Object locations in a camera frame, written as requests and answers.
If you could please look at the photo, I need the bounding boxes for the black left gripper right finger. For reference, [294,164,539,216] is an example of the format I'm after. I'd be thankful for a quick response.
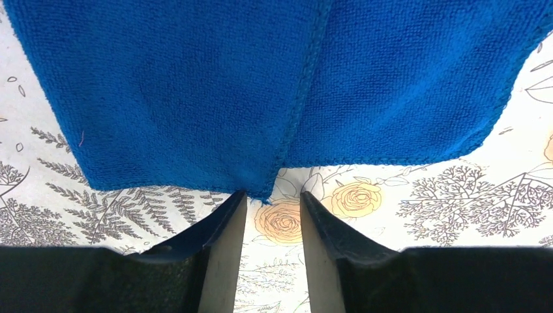
[300,192,552,313]

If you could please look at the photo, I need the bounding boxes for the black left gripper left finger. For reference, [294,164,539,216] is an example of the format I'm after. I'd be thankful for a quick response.
[1,191,247,312]

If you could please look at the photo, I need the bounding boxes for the blue towel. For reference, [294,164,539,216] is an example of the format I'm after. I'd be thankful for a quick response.
[4,1,552,200]

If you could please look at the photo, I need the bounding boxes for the floral tablecloth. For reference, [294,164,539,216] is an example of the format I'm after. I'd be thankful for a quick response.
[1,14,552,312]

